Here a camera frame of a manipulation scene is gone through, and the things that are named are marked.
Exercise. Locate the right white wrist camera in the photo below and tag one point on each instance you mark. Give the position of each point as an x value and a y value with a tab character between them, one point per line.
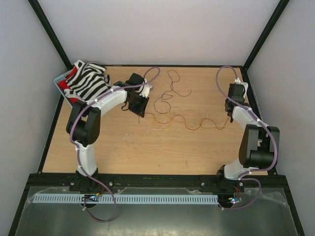
244	84

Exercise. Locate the light blue slotted cable duct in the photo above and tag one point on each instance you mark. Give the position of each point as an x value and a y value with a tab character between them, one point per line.
130	199

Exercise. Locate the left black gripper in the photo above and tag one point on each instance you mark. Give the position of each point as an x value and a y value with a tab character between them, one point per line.
140	109

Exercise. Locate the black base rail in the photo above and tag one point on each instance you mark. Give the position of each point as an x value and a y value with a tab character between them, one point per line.
203	183

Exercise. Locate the zebra striped cloth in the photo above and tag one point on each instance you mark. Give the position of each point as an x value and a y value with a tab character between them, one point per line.
86	82

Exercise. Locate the right green circuit board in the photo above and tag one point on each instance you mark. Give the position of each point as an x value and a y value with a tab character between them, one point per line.
234	200

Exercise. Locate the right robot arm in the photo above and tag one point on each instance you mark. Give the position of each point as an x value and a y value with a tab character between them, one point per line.
259	145

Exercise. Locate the green circuit board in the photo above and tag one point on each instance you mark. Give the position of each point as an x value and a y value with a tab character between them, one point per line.
91	198
234	200

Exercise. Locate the red cloth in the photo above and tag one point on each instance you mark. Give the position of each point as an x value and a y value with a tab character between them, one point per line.
64	86

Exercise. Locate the left green circuit board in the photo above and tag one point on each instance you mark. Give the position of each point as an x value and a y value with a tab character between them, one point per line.
91	198

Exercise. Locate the blue plastic basket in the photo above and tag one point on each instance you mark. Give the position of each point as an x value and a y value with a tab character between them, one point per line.
59	78

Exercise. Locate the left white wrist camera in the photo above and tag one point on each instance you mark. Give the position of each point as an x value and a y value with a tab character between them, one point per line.
145	90

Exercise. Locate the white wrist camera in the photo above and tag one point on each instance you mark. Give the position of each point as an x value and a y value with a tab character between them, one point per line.
145	90
244	84

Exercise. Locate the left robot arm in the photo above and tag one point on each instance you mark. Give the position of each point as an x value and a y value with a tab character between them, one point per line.
84	122

